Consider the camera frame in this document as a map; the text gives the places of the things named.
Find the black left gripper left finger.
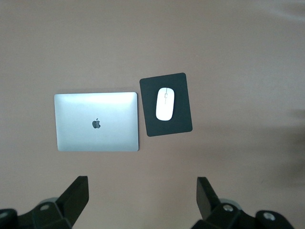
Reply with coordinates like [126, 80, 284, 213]
[0, 176, 90, 229]

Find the black mouse pad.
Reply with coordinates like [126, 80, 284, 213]
[139, 72, 193, 137]

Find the brown table cover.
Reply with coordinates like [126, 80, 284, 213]
[0, 0, 305, 229]

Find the white computer mouse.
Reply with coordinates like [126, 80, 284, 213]
[155, 87, 175, 121]

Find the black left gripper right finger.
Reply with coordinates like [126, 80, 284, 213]
[192, 177, 295, 229]

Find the silver laptop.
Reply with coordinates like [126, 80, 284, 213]
[54, 92, 140, 153]

